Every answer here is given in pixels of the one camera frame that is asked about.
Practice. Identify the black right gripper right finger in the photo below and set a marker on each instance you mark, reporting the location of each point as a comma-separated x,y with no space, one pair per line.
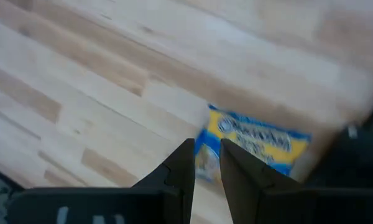
242,174

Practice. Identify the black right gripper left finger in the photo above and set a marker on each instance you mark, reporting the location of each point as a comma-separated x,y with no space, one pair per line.
181,168

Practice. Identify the blue soy sauce ramen pack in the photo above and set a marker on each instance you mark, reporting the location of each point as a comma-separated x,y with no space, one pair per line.
261,140

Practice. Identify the black aluminium table frame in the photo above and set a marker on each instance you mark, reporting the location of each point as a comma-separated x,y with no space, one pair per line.
4,179

